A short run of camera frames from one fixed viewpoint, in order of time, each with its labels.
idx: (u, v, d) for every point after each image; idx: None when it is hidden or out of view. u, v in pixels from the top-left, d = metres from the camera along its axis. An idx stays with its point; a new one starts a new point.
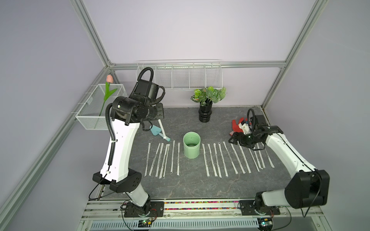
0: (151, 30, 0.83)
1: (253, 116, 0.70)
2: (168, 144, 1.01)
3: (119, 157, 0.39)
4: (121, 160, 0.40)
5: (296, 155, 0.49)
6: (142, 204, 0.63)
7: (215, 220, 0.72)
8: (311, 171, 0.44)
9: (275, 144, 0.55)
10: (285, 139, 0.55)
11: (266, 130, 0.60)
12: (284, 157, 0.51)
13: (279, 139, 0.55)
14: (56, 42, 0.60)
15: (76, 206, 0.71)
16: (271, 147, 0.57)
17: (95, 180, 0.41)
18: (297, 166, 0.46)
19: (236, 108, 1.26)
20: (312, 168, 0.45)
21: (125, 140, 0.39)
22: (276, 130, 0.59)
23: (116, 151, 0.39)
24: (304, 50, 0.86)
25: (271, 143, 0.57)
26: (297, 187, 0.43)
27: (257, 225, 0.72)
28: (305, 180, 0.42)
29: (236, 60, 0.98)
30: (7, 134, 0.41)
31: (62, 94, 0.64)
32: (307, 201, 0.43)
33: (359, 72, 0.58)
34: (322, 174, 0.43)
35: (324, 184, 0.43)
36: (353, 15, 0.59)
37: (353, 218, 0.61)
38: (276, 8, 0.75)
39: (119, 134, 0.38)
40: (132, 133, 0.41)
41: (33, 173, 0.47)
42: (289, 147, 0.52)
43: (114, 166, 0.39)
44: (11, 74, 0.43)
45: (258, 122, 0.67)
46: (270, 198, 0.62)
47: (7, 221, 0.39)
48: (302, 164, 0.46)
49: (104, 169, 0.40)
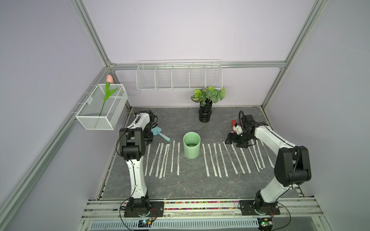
0: (151, 29, 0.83)
1: (243, 115, 0.79)
2: (168, 144, 1.01)
3: (142, 121, 0.67)
4: (141, 124, 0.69)
5: (278, 138, 0.56)
6: (144, 193, 0.66)
7: (215, 220, 0.72)
8: (293, 147, 0.50)
9: (261, 133, 0.63)
10: (269, 128, 0.63)
11: (253, 123, 0.68)
12: (270, 143, 0.58)
13: (264, 129, 0.63)
14: (56, 42, 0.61)
15: (76, 207, 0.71)
16: (260, 137, 0.64)
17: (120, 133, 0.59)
18: (280, 144, 0.52)
19: (236, 108, 1.26)
20: (293, 145, 0.51)
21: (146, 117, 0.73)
22: (263, 123, 0.67)
23: (140, 118, 0.68)
24: (304, 50, 0.85)
25: (259, 134, 0.64)
26: (282, 162, 0.49)
27: (257, 225, 0.72)
28: (285, 154, 0.48)
29: (237, 60, 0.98)
30: (6, 135, 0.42)
31: (62, 93, 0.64)
32: (292, 175, 0.48)
33: (360, 72, 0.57)
34: (302, 149, 0.49)
35: (305, 157, 0.48)
36: (353, 15, 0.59)
37: (353, 218, 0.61)
38: (276, 7, 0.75)
39: (141, 113, 0.73)
40: (148, 120, 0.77)
41: (32, 174, 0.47)
42: (273, 134, 0.59)
43: (139, 123, 0.64)
44: (11, 73, 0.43)
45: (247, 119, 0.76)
46: (266, 192, 0.64)
47: (7, 220, 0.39)
48: (284, 143, 0.53)
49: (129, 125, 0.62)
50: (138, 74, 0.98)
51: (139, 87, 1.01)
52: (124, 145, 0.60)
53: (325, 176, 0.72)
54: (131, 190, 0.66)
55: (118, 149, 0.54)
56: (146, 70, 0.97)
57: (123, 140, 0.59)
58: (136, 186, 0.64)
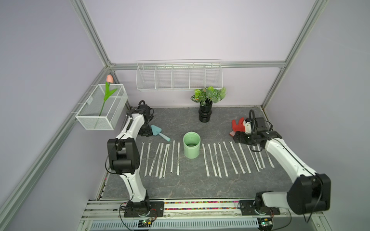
0: (151, 29, 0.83)
1: (254, 120, 0.69)
2: (168, 144, 1.01)
3: (134, 126, 0.58)
4: (134, 129, 0.57)
5: (295, 160, 0.49)
6: (142, 197, 0.64)
7: (215, 220, 0.72)
8: (313, 175, 0.45)
9: (274, 149, 0.55)
10: (285, 144, 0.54)
11: (264, 135, 0.60)
12: (283, 161, 0.51)
13: (277, 144, 0.55)
14: (56, 42, 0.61)
15: (76, 207, 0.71)
16: (271, 151, 0.57)
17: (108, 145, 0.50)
18: (297, 170, 0.45)
19: (236, 108, 1.26)
20: (312, 172, 0.45)
21: (138, 119, 0.62)
22: (275, 135, 0.60)
23: (133, 122, 0.59)
24: (304, 50, 0.85)
25: (271, 147, 0.57)
26: (299, 194, 0.43)
27: (257, 225, 0.72)
28: (306, 184, 0.42)
29: (237, 60, 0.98)
30: (6, 135, 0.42)
31: (62, 94, 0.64)
32: (310, 207, 0.43)
33: (359, 72, 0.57)
34: (323, 179, 0.42)
35: (326, 188, 0.43)
36: (353, 15, 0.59)
37: (353, 218, 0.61)
38: (276, 7, 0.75)
39: (134, 116, 0.63)
40: (141, 121, 0.65)
41: (33, 174, 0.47)
42: (288, 151, 0.52)
43: (130, 130, 0.55)
44: (11, 73, 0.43)
45: (258, 125, 0.67)
46: (270, 200, 0.62)
47: (7, 220, 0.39)
48: (303, 168, 0.46)
49: (120, 134, 0.53)
50: (138, 74, 0.98)
51: (139, 87, 1.01)
52: (114, 159, 0.51)
53: None
54: (129, 196, 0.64)
55: (109, 163, 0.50)
56: (146, 70, 0.97)
57: (113, 153, 0.50)
58: (134, 194, 0.61)
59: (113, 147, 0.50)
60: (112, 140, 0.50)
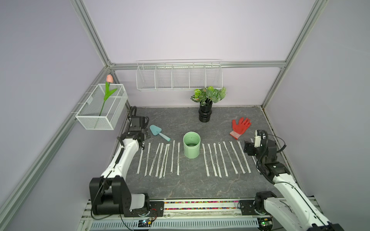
0: (151, 29, 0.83)
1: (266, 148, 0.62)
2: (168, 144, 1.01)
3: (125, 157, 0.49)
4: (125, 162, 0.48)
5: (306, 204, 0.46)
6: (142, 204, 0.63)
7: (215, 220, 0.72)
8: (325, 225, 0.42)
9: (282, 186, 0.53)
10: (293, 182, 0.53)
11: (272, 170, 0.57)
12: (292, 203, 0.49)
13: (287, 183, 0.52)
14: (56, 42, 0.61)
15: (76, 207, 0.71)
16: (278, 187, 0.55)
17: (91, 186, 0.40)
18: (309, 218, 0.43)
19: (236, 108, 1.26)
20: (325, 221, 0.42)
21: (130, 148, 0.52)
22: (283, 169, 0.57)
23: (124, 153, 0.50)
24: (304, 50, 0.85)
25: (279, 185, 0.55)
26: None
27: (257, 225, 0.72)
28: None
29: (237, 60, 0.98)
30: (6, 135, 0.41)
31: (62, 94, 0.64)
32: None
33: (360, 72, 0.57)
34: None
35: None
36: (353, 15, 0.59)
37: (353, 218, 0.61)
38: (276, 7, 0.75)
39: (128, 145, 0.53)
40: (134, 146, 0.56)
41: (33, 173, 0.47)
42: (297, 192, 0.49)
43: (120, 164, 0.46)
44: (11, 73, 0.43)
45: (269, 154, 0.61)
46: (274, 212, 0.60)
47: (7, 220, 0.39)
48: (315, 216, 0.43)
49: (106, 170, 0.44)
50: (138, 74, 0.98)
51: (139, 87, 1.01)
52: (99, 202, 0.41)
53: (325, 176, 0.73)
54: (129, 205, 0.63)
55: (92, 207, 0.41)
56: (146, 70, 0.97)
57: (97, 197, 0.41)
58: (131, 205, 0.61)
59: (98, 188, 0.40)
60: (96, 180, 0.41)
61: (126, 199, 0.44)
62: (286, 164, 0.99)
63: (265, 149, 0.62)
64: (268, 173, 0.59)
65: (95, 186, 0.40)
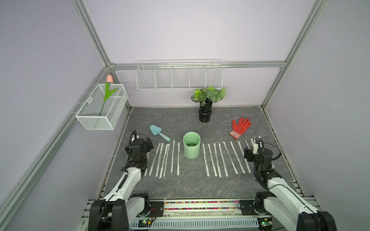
0: (151, 29, 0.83)
1: (261, 157, 0.67)
2: (168, 144, 1.01)
3: (128, 183, 0.51)
4: (127, 188, 0.50)
5: (296, 198, 0.50)
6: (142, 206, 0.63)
7: (215, 220, 0.72)
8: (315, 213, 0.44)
9: (276, 188, 0.57)
10: (284, 182, 0.58)
11: (266, 175, 0.63)
12: (285, 200, 0.53)
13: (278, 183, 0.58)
14: (56, 42, 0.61)
15: (76, 208, 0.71)
16: (272, 189, 0.59)
17: (92, 210, 0.40)
18: (299, 207, 0.46)
19: (236, 108, 1.26)
20: (314, 209, 0.45)
21: (133, 176, 0.55)
22: (276, 175, 0.62)
23: (127, 180, 0.52)
24: (304, 50, 0.86)
25: (272, 186, 0.59)
26: None
27: (257, 225, 0.72)
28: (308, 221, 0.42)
29: (237, 60, 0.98)
30: (6, 135, 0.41)
31: (62, 94, 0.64)
32: None
33: (360, 72, 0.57)
34: (326, 217, 0.42)
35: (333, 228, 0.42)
36: (353, 15, 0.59)
37: (353, 219, 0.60)
38: (276, 8, 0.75)
39: (131, 173, 0.56)
40: (136, 172, 0.57)
41: (33, 173, 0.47)
42: (288, 190, 0.54)
43: (123, 188, 0.48)
44: (10, 73, 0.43)
45: (264, 163, 0.66)
46: (273, 211, 0.60)
47: (7, 220, 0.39)
48: (304, 206, 0.47)
49: (109, 194, 0.45)
50: (138, 74, 0.98)
51: (139, 87, 1.01)
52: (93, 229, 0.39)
53: (325, 176, 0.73)
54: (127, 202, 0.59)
55: None
56: (146, 70, 0.97)
57: (95, 219, 0.40)
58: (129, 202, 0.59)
59: (99, 211, 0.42)
60: (97, 203, 0.42)
61: (124, 228, 0.42)
62: (286, 164, 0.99)
63: (260, 157, 0.67)
64: (262, 180, 0.64)
65: (96, 209, 0.40)
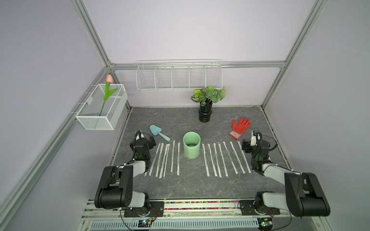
0: (151, 29, 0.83)
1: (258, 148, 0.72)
2: (168, 144, 1.01)
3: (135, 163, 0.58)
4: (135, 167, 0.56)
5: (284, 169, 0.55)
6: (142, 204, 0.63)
7: (215, 219, 0.73)
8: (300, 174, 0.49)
9: (268, 168, 0.63)
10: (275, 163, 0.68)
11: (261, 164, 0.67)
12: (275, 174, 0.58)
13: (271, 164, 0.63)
14: (57, 42, 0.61)
15: (76, 207, 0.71)
16: (265, 171, 0.65)
17: (104, 172, 0.46)
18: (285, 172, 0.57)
19: (236, 108, 1.26)
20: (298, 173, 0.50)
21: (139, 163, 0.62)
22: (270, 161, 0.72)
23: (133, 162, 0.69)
24: (304, 50, 0.86)
25: (265, 168, 0.65)
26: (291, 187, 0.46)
27: (257, 225, 0.72)
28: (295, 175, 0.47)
29: (237, 60, 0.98)
30: (7, 134, 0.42)
31: (63, 93, 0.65)
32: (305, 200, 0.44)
33: (360, 72, 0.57)
34: (309, 175, 0.47)
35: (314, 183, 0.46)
36: (353, 15, 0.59)
37: (353, 219, 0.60)
38: (276, 8, 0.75)
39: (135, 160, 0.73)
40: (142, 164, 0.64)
41: (32, 174, 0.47)
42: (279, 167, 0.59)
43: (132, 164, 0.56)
44: (10, 73, 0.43)
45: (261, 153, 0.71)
46: (271, 200, 0.61)
47: (7, 220, 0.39)
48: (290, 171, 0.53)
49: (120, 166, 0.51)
50: (138, 74, 0.98)
51: (139, 87, 1.01)
52: (103, 186, 0.44)
53: (324, 176, 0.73)
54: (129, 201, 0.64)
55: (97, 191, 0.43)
56: (146, 70, 0.97)
57: (105, 180, 0.45)
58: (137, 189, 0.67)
59: (109, 174, 0.46)
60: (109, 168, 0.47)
61: (128, 192, 0.45)
62: (286, 164, 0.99)
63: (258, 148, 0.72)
64: (258, 169, 0.69)
65: (108, 171, 0.47)
